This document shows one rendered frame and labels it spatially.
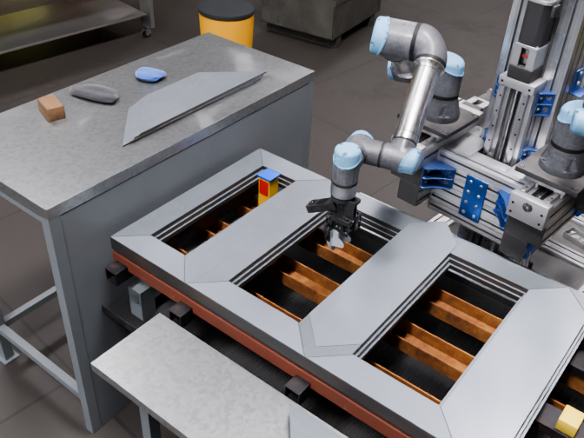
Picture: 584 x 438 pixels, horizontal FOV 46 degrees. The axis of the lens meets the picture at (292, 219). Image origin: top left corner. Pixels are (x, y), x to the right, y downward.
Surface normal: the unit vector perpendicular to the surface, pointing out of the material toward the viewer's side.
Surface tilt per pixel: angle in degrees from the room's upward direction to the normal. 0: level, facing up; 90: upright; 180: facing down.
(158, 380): 0
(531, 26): 90
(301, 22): 90
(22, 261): 0
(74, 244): 90
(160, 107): 0
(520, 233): 90
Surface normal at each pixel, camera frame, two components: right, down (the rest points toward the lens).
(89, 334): 0.79, 0.40
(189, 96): 0.04, -0.80
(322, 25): -0.53, 0.49
